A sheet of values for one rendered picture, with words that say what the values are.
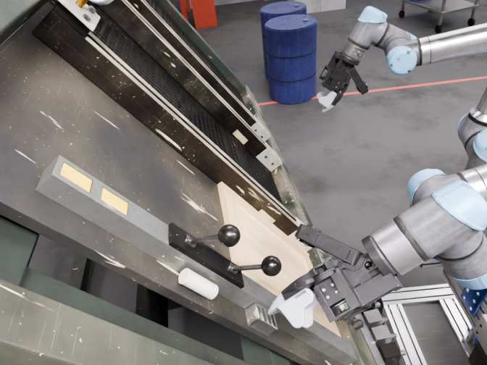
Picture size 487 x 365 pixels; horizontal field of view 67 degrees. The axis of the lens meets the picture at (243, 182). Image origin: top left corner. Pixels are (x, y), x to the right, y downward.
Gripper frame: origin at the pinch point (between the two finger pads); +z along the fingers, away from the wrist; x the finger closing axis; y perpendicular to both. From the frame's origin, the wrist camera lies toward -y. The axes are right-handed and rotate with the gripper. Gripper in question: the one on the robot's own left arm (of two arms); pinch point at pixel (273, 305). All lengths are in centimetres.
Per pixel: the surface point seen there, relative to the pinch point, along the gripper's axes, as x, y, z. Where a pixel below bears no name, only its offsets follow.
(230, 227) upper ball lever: -10.0, -11.7, -3.2
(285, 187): 85, -63, 9
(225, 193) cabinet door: 24.9, -40.7, 10.3
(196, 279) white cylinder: -5.2, -9.8, 9.3
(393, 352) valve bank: 77, 13, 3
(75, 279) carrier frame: 89, -100, 156
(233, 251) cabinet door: 16.4, -20.0, 11.0
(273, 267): 1.0, -5.9, -2.7
